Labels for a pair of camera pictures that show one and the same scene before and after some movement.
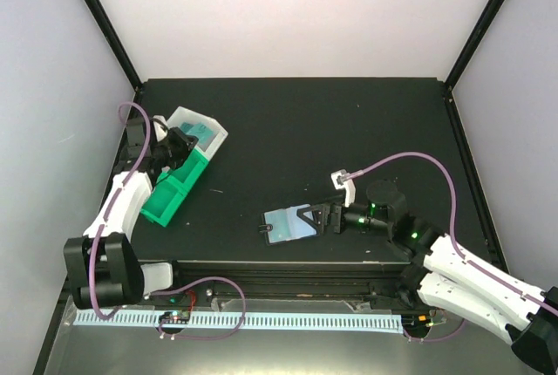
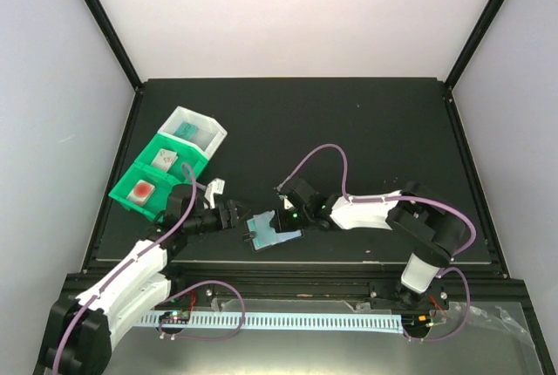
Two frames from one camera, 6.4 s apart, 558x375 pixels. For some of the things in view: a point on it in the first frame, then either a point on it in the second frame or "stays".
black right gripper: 325,208 → 282,225
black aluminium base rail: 359,282 stays
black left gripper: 185,144 → 232,206
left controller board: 175,317 stays
